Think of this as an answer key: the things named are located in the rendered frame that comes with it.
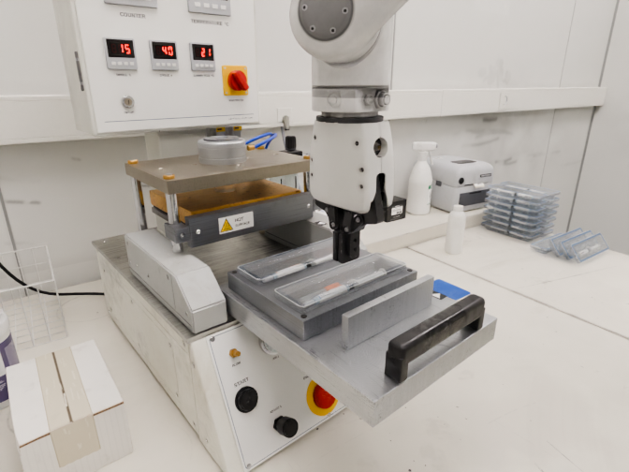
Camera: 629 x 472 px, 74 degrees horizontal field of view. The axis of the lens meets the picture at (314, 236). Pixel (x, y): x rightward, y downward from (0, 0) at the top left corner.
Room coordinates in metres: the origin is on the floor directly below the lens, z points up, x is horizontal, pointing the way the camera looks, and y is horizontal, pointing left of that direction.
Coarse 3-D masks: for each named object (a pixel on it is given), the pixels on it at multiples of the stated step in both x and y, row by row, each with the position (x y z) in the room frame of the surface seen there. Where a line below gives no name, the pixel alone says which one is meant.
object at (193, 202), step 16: (160, 192) 0.70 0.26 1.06; (192, 192) 0.70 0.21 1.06; (208, 192) 0.70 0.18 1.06; (224, 192) 0.70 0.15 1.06; (240, 192) 0.70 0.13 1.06; (256, 192) 0.70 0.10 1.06; (272, 192) 0.70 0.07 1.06; (288, 192) 0.70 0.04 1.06; (160, 208) 0.68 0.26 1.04; (192, 208) 0.60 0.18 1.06; (208, 208) 0.60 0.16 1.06; (224, 208) 0.62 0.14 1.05
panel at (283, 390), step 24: (216, 336) 0.47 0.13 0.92; (240, 336) 0.49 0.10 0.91; (216, 360) 0.46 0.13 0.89; (240, 360) 0.47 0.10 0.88; (264, 360) 0.49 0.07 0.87; (240, 384) 0.46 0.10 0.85; (264, 384) 0.48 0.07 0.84; (288, 384) 0.49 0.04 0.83; (312, 384) 0.51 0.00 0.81; (240, 408) 0.44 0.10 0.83; (264, 408) 0.46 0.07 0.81; (288, 408) 0.48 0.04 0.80; (312, 408) 0.49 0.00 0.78; (336, 408) 0.52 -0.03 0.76; (240, 432) 0.43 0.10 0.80; (264, 432) 0.44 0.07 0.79; (240, 456) 0.41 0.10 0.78; (264, 456) 0.43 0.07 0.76
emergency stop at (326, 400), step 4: (316, 388) 0.51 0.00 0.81; (320, 388) 0.51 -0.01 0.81; (316, 392) 0.50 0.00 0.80; (320, 392) 0.50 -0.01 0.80; (324, 392) 0.51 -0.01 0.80; (328, 392) 0.51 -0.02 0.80; (316, 396) 0.50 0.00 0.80; (320, 396) 0.50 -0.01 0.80; (324, 396) 0.50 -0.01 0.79; (328, 396) 0.51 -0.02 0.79; (332, 396) 0.51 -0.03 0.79; (316, 400) 0.50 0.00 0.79; (320, 400) 0.50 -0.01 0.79; (324, 400) 0.50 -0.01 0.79; (328, 400) 0.51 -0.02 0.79; (332, 400) 0.51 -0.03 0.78; (316, 404) 0.50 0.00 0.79; (320, 404) 0.50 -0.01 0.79; (324, 404) 0.50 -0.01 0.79; (328, 404) 0.50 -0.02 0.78; (332, 404) 0.51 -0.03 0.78; (324, 408) 0.50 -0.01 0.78
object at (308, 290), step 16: (368, 256) 0.55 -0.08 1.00; (384, 256) 0.55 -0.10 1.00; (336, 272) 0.49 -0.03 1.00; (352, 272) 0.49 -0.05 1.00; (368, 272) 0.49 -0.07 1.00; (384, 272) 0.49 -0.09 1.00; (288, 288) 0.45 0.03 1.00; (304, 288) 0.45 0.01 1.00; (320, 288) 0.45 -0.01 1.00; (336, 288) 0.45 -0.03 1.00; (304, 304) 0.41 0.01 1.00
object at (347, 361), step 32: (224, 288) 0.51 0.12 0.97; (416, 288) 0.45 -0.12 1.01; (256, 320) 0.44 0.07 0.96; (352, 320) 0.38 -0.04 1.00; (384, 320) 0.41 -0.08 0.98; (416, 320) 0.43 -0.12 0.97; (288, 352) 0.39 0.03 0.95; (320, 352) 0.37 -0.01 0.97; (352, 352) 0.37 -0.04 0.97; (384, 352) 0.37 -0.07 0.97; (448, 352) 0.37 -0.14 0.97; (320, 384) 0.35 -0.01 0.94; (352, 384) 0.32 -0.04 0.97; (384, 384) 0.32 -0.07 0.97; (416, 384) 0.34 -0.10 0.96; (384, 416) 0.31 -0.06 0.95
